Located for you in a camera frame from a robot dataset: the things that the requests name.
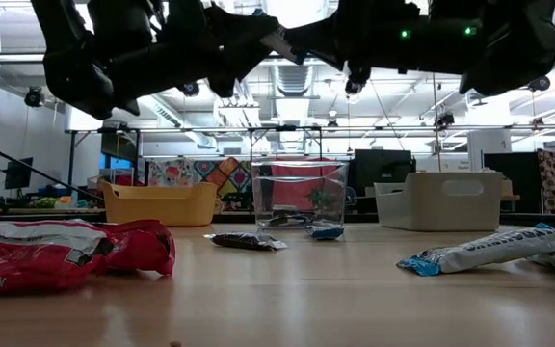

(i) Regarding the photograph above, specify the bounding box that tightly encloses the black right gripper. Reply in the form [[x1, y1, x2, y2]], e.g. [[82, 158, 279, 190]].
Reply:
[[284, 0, 436, 95]]

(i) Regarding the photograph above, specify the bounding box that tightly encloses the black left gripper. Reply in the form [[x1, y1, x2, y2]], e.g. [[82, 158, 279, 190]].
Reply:
[[161, 0, 280, 98]]

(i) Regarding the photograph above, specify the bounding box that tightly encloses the red KitKat candy bar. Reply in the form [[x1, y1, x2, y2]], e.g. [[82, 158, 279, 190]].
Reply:
[[98, 219, 177, 278], [0, 220, 115, 296]]

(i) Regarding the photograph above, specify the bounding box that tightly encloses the colourful patchwork quilt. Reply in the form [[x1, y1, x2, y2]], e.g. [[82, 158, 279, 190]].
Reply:
[[146, 156, 254, 213]]

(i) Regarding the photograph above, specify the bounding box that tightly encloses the black computer monitor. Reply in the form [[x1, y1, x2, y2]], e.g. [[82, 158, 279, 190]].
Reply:
[[352, 148, 413, 199]]

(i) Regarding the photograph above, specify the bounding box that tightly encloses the red cloth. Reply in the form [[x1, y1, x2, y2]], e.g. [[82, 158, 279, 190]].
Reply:
[[270, 157, 342, 212]]

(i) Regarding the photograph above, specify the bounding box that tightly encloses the clear plastic bin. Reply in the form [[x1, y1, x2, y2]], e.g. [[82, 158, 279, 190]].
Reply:
[[251, 160, 350, 232]]

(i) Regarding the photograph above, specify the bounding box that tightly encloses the yellow plastic bin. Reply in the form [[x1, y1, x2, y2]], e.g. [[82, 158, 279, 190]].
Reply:
[[98, 178, 220, 228]]

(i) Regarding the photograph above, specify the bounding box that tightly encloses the grey plastic bin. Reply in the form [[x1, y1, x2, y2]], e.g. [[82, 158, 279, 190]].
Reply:
[[373, 171, 505, 232]]

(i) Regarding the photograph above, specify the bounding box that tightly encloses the white box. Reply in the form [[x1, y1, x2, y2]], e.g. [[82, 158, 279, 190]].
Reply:
[[466, 128, 514, 174]]

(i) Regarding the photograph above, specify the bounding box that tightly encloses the black panel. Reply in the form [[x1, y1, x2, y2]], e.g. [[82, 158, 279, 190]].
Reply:
[[482, 151, 544, 214]]

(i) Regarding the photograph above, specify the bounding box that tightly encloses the small black monitor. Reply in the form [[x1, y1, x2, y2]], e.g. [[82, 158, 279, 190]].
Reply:
[[3, 157, 35, 191]]

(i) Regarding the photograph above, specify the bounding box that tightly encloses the ceiling air duct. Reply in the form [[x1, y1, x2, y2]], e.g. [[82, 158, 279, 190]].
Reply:
[[271, 64, 315, 99]]

